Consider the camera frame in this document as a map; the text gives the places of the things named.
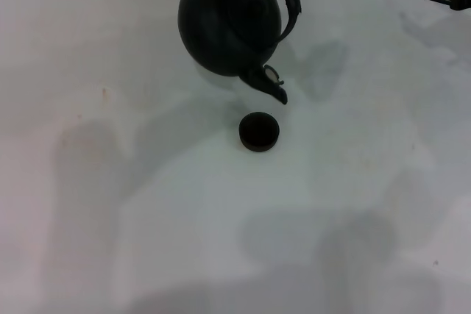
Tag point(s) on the small dark brown teacup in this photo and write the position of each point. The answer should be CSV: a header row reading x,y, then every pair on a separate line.
x,y
259,132

